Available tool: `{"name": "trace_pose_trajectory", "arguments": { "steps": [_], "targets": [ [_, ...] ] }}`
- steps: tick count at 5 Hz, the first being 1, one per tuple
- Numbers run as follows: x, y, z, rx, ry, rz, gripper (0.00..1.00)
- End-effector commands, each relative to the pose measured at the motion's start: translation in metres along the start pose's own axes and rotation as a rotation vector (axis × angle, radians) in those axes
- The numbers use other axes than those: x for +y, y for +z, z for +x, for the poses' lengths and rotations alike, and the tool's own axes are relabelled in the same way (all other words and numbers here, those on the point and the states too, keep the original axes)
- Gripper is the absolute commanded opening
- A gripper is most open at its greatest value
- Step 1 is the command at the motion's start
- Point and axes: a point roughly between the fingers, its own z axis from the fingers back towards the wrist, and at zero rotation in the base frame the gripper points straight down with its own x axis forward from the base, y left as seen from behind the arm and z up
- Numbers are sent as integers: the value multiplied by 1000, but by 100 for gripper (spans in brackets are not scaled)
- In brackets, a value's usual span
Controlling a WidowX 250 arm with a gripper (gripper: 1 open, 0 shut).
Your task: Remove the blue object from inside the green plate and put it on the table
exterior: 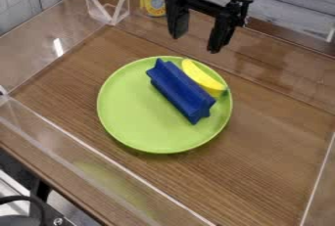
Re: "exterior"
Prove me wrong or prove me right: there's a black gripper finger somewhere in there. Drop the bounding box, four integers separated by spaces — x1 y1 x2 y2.
165 0 190 39
207 12 236 54

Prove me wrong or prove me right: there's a green round plate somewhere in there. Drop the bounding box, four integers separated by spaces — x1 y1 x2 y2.
97 56 233 155

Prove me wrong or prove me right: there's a black metal table leg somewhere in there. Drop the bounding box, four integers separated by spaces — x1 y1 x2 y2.
28 180 77 226

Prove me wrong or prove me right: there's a clear acrylic corner bracket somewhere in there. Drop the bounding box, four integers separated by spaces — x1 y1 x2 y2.
85 0 130 26

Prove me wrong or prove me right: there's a black cable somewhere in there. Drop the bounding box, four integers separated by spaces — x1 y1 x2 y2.
0 195 47 226

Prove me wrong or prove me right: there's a blue star-shaped block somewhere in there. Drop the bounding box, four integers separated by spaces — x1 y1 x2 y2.
146 58 216 124

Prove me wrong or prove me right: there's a clear acrylic front wall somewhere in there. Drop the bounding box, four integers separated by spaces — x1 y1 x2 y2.
0 86 215 226

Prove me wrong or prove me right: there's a yellow banana toy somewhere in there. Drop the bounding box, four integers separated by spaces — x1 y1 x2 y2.
182 59 228 98

